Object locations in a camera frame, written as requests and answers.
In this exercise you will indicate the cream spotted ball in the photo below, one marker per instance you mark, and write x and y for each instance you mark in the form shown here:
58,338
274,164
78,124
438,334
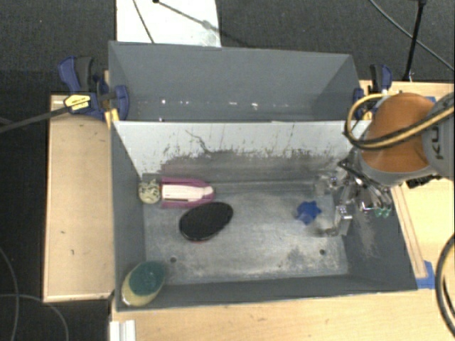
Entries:
149,192

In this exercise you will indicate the grey metal bin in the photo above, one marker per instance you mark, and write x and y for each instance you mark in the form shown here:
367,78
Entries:
249,147

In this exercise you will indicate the blue star-shaped toy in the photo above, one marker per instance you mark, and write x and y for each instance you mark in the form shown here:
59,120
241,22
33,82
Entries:
308,211

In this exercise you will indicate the purple and white stapler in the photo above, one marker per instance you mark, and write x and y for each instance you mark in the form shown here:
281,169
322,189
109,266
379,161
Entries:
185,192

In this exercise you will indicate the black oval disc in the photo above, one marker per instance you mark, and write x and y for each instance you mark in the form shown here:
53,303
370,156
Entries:
206,221

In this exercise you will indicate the pale wood board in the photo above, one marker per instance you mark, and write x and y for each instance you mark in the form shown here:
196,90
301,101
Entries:
78,204

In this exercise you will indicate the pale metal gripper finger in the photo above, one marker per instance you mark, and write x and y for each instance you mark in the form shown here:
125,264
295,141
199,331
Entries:
343,217
328,185

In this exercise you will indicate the yellow and green sponge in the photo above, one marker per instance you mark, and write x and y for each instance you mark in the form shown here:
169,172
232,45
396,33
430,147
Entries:
143,283

